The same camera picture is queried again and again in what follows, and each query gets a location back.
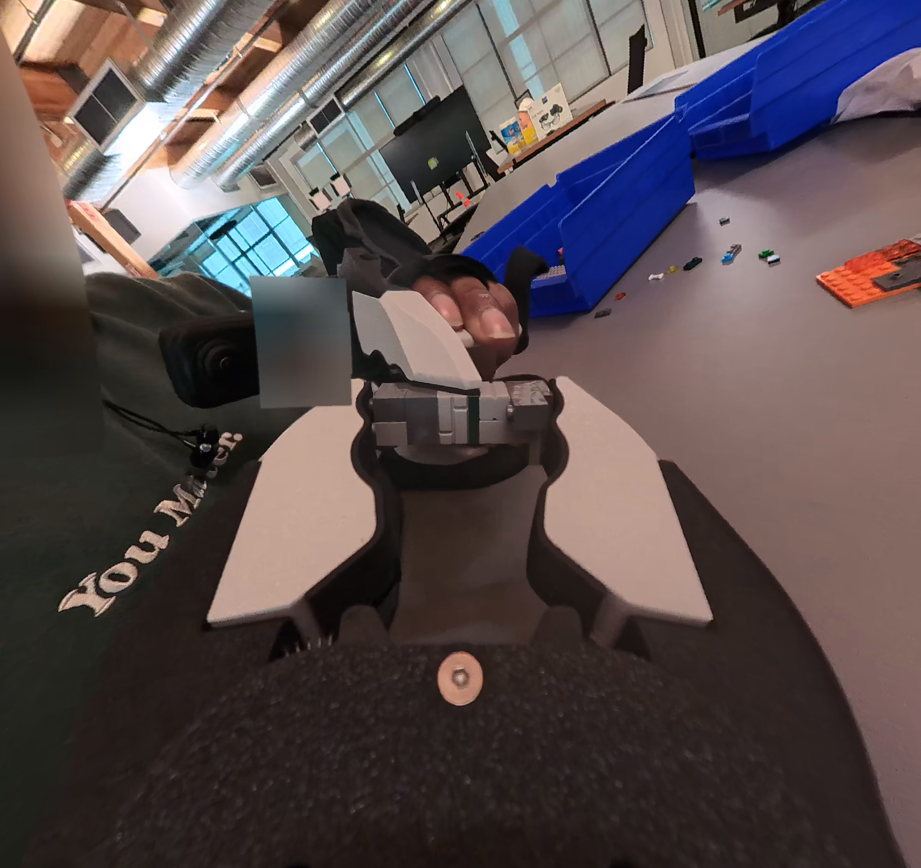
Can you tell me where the large silver ventilation duct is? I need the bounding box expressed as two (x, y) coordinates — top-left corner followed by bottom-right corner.
(133, 0), (346, 102)

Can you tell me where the white printed box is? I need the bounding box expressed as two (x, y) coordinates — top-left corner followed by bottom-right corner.
(529, 83), (574, 142)

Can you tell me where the person's left hand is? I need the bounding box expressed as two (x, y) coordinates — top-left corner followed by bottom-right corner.
(412, 273), (522, 377)

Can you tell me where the black drawstring cord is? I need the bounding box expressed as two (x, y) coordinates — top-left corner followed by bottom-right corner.
(101, 396), (225, 467)

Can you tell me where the large black display screen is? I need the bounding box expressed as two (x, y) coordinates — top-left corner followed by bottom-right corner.
(379, 85), (484, 203)

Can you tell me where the grey desk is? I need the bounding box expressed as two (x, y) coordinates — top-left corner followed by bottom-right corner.
(432, 33), (921, 868)

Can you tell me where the brown side table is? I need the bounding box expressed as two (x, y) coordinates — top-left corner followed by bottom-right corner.
(496, 99), (616, 172)

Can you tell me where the toy brick building model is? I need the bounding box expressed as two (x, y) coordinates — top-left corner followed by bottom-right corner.
(816, 235), (921, 309)

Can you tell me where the grey brick assembly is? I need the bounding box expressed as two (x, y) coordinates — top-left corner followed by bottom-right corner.
(370, 377), (556, 467)

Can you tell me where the group of tiny loose pieces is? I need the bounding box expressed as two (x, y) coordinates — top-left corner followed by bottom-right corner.
(593, 216), (783, 320)

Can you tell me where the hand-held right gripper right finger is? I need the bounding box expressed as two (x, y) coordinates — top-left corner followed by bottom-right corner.
(529, 376), (715, 649)

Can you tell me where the blue plastic storage bin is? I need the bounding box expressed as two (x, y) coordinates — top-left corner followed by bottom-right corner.
(460, 116), (697, 320)
(675, 0), (921, 164)

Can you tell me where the large glass window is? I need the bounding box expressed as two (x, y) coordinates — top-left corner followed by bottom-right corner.
(288, 0), (695, 214)

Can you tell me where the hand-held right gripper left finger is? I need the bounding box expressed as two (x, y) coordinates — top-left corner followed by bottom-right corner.
(206, 406), (401, 628)

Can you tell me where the white crumpled paper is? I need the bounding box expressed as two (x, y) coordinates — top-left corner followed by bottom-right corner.
(838, 48), (921, 124)

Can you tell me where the slim silver ventilation duct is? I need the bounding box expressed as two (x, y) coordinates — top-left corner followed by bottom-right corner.
(173, 0), (519, 192)

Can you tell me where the person's dark green shirt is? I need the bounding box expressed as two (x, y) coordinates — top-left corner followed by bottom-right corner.
(0, 271), (289, 797)

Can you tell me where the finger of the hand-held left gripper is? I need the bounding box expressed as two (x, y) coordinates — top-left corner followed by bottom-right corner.
(353, 288), (486, 394)
(389, 445), (494, 463)

